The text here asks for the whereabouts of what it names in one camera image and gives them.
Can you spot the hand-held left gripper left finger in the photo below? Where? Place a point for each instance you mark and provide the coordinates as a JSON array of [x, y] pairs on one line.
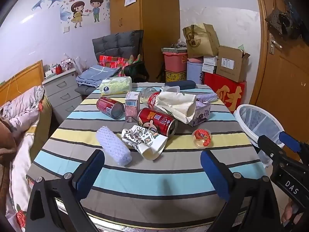
[[90, 171]]

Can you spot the bed with quilt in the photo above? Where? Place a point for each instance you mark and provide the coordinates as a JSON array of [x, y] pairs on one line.
[[24, 116]]

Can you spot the yellow tissue pack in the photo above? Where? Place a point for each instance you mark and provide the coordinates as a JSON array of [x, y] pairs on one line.
[[115, 85]]

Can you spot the brown fuzzy garment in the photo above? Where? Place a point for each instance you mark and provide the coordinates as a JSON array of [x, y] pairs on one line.
[[6, 149]]

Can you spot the white wall switch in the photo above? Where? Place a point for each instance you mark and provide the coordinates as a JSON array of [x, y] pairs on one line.
[[66, 29]]

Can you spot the blue folded blanket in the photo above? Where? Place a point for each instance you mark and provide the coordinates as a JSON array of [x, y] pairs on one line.
[[96, 75]]

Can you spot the lilac cloth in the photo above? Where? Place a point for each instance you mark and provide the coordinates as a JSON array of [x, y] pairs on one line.
[[207, 97]]

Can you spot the purple printed box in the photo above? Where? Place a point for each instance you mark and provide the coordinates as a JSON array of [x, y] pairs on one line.
[[202, 113]]

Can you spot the wooden bed headboard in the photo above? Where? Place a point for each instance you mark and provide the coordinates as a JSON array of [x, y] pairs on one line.
[[21, 79]]

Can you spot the clear bottle with red label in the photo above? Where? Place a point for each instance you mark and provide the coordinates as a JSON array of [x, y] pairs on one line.
[[151, 99]]

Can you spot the white rimmed trash bin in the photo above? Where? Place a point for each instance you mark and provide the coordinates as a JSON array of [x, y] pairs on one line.
[[256, 122]]

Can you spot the white plastic bag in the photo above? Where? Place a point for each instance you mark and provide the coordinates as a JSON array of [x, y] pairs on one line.
[[77, 65]]

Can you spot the red drink can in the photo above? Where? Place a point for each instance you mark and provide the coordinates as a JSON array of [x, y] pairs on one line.
[[155, 120], [108, 106]]

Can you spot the round clear plastic container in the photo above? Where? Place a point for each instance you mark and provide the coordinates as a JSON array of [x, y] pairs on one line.
[[201, 138]]

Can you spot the pink plastic storage bin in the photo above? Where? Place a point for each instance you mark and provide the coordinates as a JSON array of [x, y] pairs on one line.
[[175, 61]]

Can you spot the black bag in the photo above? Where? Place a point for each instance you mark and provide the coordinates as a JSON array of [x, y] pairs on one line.
[[135, 71]]

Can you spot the person's right hand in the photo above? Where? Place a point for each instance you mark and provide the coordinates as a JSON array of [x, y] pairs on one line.
[[289, 212]]

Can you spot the pink folded cloth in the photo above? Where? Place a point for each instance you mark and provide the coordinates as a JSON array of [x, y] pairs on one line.
[[195, 60]]

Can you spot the white foam fruit netting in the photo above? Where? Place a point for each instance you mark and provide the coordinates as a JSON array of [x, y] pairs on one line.
[[113, 146]]

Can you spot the printed paper cup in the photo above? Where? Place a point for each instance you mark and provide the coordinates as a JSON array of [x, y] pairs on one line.
[[144, 141]]

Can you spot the wooden wardrobe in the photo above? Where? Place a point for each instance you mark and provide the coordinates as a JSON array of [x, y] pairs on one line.
[[159, 29]]

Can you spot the red box with gold print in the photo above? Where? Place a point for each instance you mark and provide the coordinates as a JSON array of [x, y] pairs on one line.
[[227, 91]]

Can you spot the grey patterned flat box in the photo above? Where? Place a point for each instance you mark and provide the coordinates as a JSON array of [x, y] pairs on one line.
[[173, 50]]

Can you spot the grey padded chair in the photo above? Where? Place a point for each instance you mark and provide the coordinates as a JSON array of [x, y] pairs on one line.
[[115, 43]]

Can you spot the pink drink carton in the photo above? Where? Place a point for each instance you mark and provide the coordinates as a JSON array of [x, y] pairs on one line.
[[131, 107]]

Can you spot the yellow patterned box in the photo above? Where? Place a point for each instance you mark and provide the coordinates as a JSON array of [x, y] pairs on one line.
[[175, 76]]

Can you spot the brown paper gift bag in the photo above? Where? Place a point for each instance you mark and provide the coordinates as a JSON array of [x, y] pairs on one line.
[[200, 41]]

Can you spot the red plaid blanket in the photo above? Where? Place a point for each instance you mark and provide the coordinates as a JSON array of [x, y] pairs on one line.
[[111, 61]]

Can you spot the light blue round container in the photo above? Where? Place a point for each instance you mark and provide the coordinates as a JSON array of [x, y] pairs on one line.
[[194, 73]]

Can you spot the dark blue glasses case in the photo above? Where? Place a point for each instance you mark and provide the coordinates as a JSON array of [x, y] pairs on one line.
[[179, 84]]

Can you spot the cartoon couple wall sticker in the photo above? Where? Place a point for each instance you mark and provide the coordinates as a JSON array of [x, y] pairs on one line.
[[84, 9]]

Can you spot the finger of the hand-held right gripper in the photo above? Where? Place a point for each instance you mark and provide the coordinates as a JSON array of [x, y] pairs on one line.
[[269, 147], [289, 141]]

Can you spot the grey drawer cabinet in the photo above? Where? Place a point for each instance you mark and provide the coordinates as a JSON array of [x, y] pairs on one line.
[[62, 94]]

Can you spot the red jar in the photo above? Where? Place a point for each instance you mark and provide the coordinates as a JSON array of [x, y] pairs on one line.
[[58, 69]]

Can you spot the cream paper bag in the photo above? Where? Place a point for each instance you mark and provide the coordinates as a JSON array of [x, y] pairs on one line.
[[176, 105]]

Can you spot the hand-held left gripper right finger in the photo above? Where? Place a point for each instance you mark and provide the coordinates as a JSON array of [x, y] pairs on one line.
[[212, 171]]

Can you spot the stack of small white boxes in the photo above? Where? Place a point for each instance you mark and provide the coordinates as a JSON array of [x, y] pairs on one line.
[[210, 65]]

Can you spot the open cardboard box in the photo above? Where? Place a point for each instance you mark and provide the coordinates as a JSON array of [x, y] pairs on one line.
[[229, 65]]

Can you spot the brown patterned handbag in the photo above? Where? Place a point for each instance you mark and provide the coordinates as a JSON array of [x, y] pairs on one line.
[[280, 23]]

